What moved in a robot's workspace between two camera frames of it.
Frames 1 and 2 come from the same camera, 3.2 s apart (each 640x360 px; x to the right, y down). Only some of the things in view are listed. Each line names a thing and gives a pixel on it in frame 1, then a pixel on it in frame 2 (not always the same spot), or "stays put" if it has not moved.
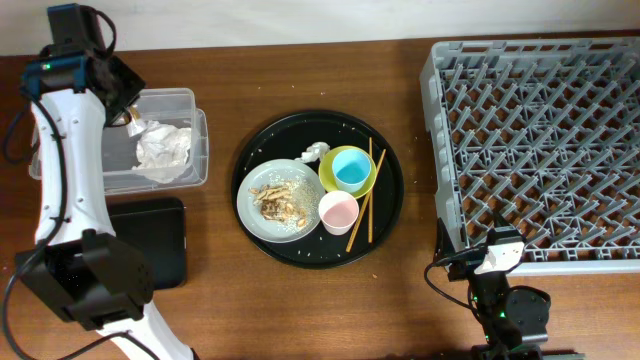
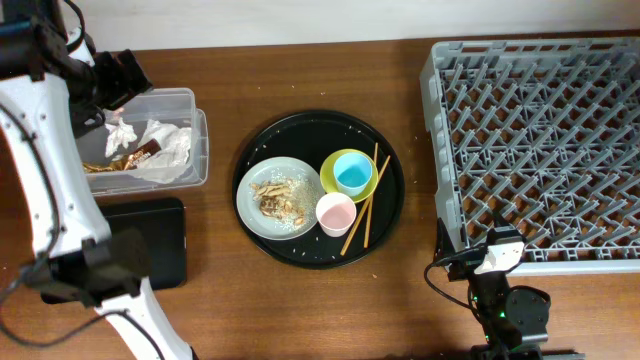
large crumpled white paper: x=162 y=150 stays put
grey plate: x=278 y=201 stays put
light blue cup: x=351 y=169 stays put
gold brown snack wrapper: x=134 y=109 -> x=126 y=162
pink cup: x=338 y=212 stays put
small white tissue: x=313 y=152 -> x=118 y=132
